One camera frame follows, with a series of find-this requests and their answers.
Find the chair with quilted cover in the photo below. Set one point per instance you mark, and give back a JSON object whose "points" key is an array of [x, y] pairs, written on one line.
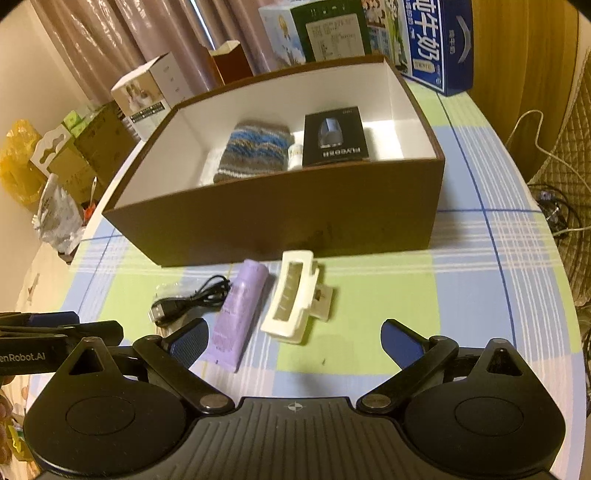
{"points": [[568, 138]]}

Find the pale purple tube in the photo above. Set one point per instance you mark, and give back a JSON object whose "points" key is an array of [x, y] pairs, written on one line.
{"points": [[240, 314]]}

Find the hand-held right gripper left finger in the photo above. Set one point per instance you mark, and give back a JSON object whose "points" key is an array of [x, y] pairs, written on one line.
{"points": [[190, 344]]}

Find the checked tablecloth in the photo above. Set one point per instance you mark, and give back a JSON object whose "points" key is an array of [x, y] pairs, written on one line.
{"points": [[485, 300]]}

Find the black product box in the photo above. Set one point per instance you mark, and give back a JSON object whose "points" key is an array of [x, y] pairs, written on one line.
{"points": [[334, 138]]}

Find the dark red carton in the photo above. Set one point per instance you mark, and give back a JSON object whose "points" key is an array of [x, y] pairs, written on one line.
{"points": [[233, 62]]}

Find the blue milk carton box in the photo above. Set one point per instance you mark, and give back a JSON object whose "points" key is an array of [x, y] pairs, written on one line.
{"points": [[429, 46]]}

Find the yellow plastic bag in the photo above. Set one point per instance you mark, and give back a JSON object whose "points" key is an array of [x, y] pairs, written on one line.
{"points": [[18, 161]]}

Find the striped knitted pouch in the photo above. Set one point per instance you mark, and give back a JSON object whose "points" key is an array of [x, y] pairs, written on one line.
{"points": [[254, 152]]}

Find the white cutout cardboard piece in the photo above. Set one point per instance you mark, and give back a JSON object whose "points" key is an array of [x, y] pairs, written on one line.
{"points": [[51, 147]]}

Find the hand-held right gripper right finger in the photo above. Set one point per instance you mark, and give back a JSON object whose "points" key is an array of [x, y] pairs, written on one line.
{"points": [[400, 344]]}

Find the brown curtain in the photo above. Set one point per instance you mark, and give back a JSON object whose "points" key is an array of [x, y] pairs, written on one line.
{"points": [[138, 27]]}

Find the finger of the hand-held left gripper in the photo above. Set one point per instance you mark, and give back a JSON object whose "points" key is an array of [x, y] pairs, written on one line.
{"points": [[51, 318], [99, 332]]}

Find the green tissue pack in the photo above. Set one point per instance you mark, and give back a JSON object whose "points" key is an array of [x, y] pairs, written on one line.
{"points": [[78, 121]]}

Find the brown cardboard storage box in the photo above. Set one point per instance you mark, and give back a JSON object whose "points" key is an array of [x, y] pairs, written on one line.
{"points": [[277, 221]]}

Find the white plastic bag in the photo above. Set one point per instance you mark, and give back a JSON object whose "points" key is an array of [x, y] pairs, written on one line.
{"points": [[57, 217]]}

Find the white hair claw clip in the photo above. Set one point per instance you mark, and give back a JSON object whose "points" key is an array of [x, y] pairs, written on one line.
{"points": [[291, 300]]}

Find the green milk carton box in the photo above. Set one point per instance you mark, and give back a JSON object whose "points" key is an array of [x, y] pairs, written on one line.
{"points": [[323, 32]]}

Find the white photo-printed box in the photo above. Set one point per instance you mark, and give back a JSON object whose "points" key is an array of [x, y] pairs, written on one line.
{"points": [[147, 97]]}

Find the small white bottle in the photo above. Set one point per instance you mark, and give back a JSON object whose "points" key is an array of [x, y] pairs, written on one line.
{"points": [[295, 157]]}

